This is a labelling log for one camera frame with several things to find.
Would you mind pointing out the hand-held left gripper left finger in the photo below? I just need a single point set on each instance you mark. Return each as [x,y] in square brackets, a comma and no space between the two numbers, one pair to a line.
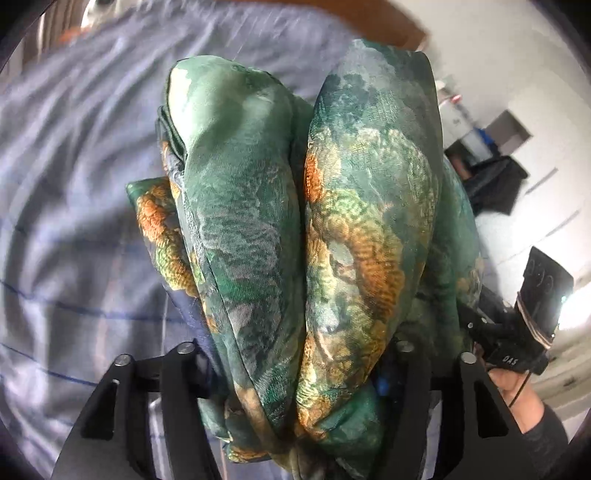
[184,374]

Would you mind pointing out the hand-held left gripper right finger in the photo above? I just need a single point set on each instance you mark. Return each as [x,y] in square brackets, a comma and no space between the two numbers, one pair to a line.
[412,378]

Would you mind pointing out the green printed silk garment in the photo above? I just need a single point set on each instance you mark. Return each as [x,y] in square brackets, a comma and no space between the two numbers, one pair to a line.
[360,207]

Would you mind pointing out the person's right forearm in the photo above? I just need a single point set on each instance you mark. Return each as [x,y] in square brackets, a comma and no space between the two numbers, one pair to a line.
[545,443]

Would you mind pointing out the person's right hand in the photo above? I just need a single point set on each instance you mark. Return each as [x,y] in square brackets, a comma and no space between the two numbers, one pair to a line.
[517,397]

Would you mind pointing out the black jacket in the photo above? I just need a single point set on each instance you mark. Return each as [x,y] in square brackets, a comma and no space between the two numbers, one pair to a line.
[496,184]

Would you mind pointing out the dark wooden chair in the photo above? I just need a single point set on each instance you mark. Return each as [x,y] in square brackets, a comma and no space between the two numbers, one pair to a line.
[458,166]

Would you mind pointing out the small blue object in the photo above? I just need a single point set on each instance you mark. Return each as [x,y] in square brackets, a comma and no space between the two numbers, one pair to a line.
[488,141]

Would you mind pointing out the white desk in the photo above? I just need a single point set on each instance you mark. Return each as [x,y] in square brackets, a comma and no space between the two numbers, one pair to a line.
[457,120]

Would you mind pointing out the blue plaid bed sheet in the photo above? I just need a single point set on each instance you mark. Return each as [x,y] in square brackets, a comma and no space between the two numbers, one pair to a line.
[69,184]

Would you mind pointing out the beige curtain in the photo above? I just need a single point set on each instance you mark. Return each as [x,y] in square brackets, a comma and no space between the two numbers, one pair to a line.
[51,23]

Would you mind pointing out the white round fan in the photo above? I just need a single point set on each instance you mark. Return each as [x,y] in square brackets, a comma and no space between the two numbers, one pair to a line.
[104,7]

